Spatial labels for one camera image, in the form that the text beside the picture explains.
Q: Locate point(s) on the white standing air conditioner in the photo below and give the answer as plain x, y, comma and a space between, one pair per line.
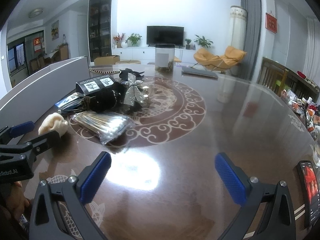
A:
237, 27

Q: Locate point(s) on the person's left hand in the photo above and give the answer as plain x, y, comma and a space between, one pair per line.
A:
13, 201

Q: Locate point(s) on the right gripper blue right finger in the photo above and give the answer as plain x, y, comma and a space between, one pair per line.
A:
278, 218

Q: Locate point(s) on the black printed box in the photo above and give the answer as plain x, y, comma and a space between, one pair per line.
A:
93, 85

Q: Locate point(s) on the green potted plant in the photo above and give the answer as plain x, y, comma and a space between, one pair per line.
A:
134, 39
203, 42

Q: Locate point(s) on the blue white ointment box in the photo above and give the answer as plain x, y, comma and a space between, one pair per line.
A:
71, 104

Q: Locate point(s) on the cream knitted hat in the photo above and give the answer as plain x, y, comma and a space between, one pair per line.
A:
54, 122

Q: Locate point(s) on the black feather hair clip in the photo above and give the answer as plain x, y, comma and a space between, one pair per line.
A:
124, 74

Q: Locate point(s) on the clutter of small items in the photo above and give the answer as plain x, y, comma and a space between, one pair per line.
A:
300, 94

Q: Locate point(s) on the cotton swab bag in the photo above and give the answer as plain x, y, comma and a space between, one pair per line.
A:
106, 126

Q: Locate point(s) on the grey laptop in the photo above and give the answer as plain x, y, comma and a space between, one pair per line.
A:
198, 72

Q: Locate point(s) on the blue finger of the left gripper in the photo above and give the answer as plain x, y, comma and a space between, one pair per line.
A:
40, 144
9, 133

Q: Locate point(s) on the white tv cabinet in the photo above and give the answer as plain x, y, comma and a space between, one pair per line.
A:
147, 54

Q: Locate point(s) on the small potted plant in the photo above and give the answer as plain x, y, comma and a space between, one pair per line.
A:
187, 43

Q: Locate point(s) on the silver sequin bow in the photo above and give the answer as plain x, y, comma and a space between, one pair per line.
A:
134, 92

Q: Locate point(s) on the green potted plant left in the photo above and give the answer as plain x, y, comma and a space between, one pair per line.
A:
134, 39

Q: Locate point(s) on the grey curtain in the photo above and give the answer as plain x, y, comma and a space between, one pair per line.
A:
252, 37

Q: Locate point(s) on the dark bookshelf cabinet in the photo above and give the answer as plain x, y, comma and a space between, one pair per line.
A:
99, 28

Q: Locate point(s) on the red flower vase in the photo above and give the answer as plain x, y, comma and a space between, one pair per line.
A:
119, 39

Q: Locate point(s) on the black television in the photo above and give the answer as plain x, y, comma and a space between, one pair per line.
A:
156, 34

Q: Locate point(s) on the large white cardboard box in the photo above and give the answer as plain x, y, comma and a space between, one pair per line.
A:
35, 95

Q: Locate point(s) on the red wall hanging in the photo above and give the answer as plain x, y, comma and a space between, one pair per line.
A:
271, 23

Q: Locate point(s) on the smartphone with red screen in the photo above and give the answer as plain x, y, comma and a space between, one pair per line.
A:
310, 192

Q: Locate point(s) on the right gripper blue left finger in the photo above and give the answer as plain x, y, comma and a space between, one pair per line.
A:
46, 221

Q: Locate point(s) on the green potted plant right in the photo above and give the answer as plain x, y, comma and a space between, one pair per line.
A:
203, 42

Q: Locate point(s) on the wooden dining chair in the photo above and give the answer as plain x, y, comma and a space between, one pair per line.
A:
273, 75

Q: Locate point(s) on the orange lounge chair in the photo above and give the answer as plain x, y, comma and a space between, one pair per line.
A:
231, 58

